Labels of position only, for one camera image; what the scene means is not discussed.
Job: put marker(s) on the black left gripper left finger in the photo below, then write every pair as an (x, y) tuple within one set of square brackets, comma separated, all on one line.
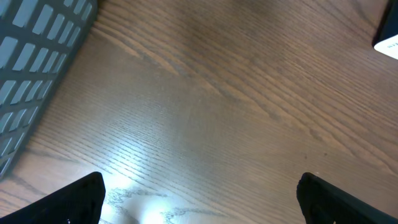
[(79, 202)]

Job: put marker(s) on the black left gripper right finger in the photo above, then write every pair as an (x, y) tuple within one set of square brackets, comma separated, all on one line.
[(322, 202)]

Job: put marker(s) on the white barcode scanner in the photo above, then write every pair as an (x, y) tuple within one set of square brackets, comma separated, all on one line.
[(385, 40)]

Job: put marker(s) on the grey plastic mesh basket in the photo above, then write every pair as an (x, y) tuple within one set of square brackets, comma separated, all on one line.
[(39, 41)]

